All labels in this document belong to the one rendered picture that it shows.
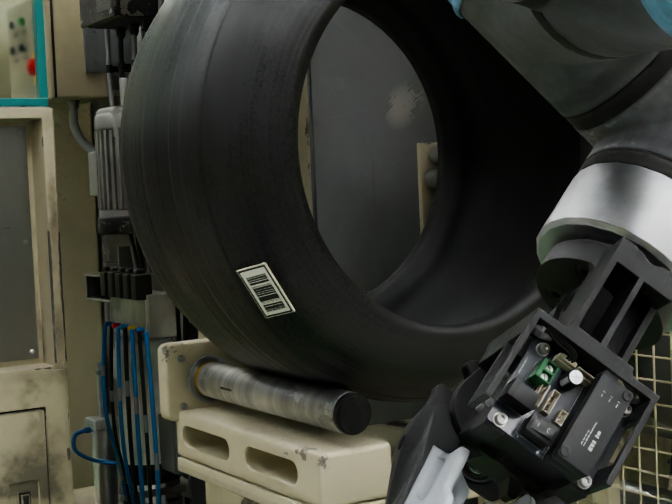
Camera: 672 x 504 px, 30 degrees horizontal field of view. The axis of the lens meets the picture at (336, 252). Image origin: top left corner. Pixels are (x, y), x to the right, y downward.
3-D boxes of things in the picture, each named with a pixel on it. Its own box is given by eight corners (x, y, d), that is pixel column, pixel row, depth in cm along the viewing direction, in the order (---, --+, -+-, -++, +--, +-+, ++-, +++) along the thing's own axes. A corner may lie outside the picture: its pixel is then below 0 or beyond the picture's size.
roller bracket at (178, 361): (159, 420, 159) (155, 343, 159) (415, 382, 180) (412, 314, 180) (170, 423, 157) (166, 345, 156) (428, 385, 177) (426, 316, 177)
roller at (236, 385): (192, 398, 159) (191, 362, 159) (224, 393, 161) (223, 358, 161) (337, 438, 129) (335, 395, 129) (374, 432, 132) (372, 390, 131)
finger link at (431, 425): (367, 494, 59) (459, 352, 63) (358, 499, 61) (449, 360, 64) (448, 553, 59) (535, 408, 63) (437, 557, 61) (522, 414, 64)
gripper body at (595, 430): (471, 401, 56) (593, 207, 61) (410, 440, 63) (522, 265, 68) (609, 504, 56) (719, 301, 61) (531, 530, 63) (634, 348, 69)
